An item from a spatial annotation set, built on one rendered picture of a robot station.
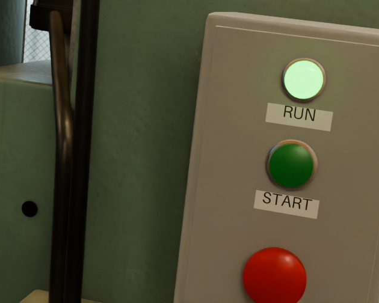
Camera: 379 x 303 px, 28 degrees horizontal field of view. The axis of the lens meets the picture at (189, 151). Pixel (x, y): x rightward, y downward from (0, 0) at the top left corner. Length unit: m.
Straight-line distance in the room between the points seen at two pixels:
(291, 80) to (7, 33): 0.29
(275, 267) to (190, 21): 0.15
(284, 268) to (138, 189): 0.12
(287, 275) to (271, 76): 0.09
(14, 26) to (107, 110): 0.17
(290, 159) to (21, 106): 0.22
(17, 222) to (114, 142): 0.11
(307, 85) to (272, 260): 0.08
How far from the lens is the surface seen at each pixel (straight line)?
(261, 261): 0.36
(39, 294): 0.47
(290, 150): 0.35
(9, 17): 0.58
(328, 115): 0.35
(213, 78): 0.36
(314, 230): 0.36
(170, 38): 0.42
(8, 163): 0.51
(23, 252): 0.53
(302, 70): 0.34
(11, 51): 0.58
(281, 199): 0.36
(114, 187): 0.44
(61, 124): 0.43
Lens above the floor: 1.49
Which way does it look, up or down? 12 degrees down
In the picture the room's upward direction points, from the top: 7 degrees clockwise
